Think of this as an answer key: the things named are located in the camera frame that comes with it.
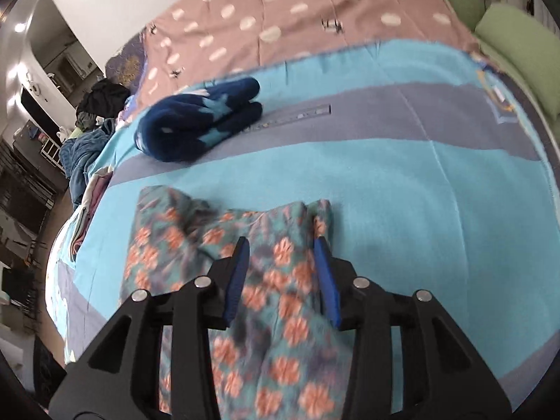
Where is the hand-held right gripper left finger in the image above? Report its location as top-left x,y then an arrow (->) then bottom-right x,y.
50,236 -> 251,420

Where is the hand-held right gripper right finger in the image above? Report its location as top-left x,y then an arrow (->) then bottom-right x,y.
313,236 -> 512,420

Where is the teal orange floral garment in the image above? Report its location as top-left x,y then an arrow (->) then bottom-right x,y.
119,185 -> 358,420

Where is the stack of folded light clothes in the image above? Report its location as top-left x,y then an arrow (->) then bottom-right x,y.
69,167 -> 115,260

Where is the dark clothes pile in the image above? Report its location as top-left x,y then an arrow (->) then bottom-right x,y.
75,78 -> 133,128

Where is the turquoise grey striped blanket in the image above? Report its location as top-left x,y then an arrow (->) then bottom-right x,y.
46,38 -> 560,420

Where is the navy star print garment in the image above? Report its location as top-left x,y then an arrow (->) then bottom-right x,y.
133,76 -> 264,163

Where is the blue fleece cloth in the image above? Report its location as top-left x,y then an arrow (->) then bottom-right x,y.
59,120 -> 118,205

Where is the white rack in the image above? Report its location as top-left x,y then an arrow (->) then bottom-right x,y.
41,136 -> 63,168

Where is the dark cabinet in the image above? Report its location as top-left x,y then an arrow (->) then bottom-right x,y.
11,119 -> 60,189

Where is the purple patterned pillow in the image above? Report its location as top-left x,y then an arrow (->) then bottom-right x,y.
104,30 -> 153,93

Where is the pink dotted bedsheet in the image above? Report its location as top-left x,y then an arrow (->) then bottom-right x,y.
130,0 -> 482,111

